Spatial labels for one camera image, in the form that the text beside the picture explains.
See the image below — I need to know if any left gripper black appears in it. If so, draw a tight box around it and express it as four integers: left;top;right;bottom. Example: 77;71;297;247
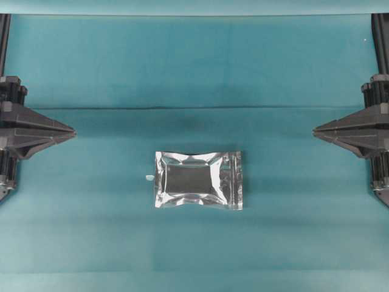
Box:
0;75;77;191

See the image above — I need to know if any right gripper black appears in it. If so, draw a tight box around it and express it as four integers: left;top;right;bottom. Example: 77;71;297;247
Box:
312;74;389;191

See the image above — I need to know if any silver zip bag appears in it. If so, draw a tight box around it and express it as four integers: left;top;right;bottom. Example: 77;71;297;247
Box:
154;151;243;210

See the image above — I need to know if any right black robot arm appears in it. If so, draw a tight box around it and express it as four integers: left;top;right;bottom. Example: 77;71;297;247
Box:
312;13;388;195

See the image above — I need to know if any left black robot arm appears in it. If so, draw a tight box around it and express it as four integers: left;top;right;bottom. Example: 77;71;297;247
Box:
1;14;76;198

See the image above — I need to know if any teal table cloth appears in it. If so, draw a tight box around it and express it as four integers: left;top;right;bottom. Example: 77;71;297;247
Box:
1;14;388;291

